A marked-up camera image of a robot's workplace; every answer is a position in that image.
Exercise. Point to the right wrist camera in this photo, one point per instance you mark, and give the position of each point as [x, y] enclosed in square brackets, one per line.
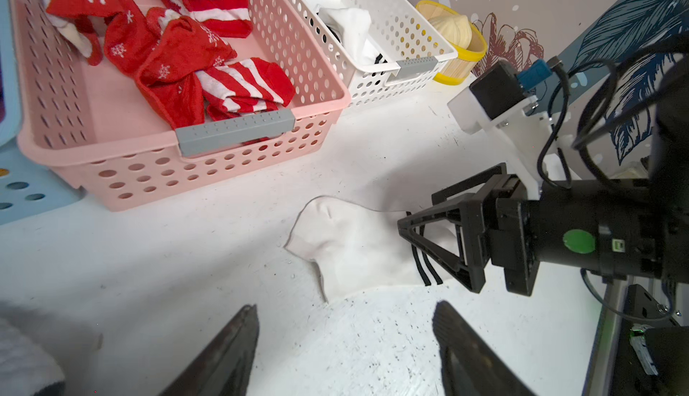
[501, 103]

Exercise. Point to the white grey patterned sock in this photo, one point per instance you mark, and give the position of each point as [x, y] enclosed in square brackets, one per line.
[26, 368]

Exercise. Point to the white black-striped sock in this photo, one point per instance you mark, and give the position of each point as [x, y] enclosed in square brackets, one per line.
[356, 249]
[352, 28]

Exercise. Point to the yellow bowl with buns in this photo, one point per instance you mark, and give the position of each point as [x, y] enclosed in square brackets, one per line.
[461, 34]

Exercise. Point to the red santa pattern sock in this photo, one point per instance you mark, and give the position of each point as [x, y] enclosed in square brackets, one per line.
[192, 74]

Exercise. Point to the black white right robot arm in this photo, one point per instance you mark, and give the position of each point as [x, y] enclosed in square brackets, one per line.
[646, 352]

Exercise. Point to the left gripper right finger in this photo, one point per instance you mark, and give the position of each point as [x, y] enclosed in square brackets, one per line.
[468, 364]

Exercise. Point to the red snowflake sock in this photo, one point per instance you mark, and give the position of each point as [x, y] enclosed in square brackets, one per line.
[104, 29]

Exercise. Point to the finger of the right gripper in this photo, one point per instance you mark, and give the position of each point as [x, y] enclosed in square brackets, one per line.
[459, 234]
[469, 183]

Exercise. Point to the blue plastic basket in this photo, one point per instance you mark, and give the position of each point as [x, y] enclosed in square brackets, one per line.
[27, 189]

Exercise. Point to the white plastic basket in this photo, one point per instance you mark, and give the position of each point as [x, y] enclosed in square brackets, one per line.
[408, 51]

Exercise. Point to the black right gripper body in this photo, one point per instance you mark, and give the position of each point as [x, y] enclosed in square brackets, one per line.
[585, 227]

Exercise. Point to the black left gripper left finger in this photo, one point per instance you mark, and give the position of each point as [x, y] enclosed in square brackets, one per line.
[225, 364]

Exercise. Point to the pink plastic basket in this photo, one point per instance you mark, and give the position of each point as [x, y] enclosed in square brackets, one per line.
[92, 127]

